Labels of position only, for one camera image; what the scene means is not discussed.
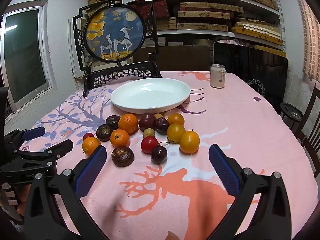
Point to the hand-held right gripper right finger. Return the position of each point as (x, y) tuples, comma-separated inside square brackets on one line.
[(223, 170)]

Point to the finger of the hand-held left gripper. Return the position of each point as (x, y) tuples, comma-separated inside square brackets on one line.
[(60, 148), (33, 133)]

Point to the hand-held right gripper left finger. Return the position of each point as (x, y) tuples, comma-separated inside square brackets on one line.
[(91, 170)]

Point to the orange tangerine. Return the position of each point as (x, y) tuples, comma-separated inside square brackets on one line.
[(128, 123), (120, 138), (176, 119), (90, 145)]

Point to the small red cherry tomato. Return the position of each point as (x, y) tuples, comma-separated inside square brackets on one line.
[(87, 135)]

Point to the dark brown mangosteen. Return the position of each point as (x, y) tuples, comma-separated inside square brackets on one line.
[(104, 132), (122, 156), (113, 121)]

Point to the yellow-orange citrus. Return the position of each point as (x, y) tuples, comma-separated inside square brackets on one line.
[(189, 142), (176, 132)]

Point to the dark cherry with stem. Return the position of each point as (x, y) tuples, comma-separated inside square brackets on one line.
[(159, 154)]

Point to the small yellow longan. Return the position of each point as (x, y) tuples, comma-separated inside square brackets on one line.
[(158, 116), (148, 132)]

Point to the large dark red plum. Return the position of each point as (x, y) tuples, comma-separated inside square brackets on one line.
[(147, 121)]

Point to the dark purple plum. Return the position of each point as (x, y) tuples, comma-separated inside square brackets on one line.
[(162, 125)]

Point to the white oval plate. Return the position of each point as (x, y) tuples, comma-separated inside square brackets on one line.
[(150, 95)]

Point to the person's left hand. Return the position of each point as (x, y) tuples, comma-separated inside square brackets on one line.
[(22, 197)]

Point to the person's right hand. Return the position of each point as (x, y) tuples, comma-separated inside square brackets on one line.
[(173, 236)]

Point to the pink printed tablecloth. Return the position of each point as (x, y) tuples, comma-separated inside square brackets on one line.
[(225, 120)]

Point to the white framed window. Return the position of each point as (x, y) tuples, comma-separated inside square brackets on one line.
[(22, 55)]

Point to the black round stand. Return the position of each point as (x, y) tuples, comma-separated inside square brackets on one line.
[(285, 110)]

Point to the pale beverage can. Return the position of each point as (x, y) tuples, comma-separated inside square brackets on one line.
[(217, 77)]

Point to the wooden chair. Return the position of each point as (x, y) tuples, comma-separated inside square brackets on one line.
[(311, 120)]

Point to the dark wooden board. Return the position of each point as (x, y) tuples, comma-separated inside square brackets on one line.
[(180, 57)]

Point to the round deer painting screen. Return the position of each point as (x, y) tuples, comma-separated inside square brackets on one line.
[(115, 35)]

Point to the white metal shelf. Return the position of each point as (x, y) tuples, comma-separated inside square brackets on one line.
[(195, 33)]

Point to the stack of woven boxes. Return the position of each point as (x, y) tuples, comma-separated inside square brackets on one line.
[(202, 15)]

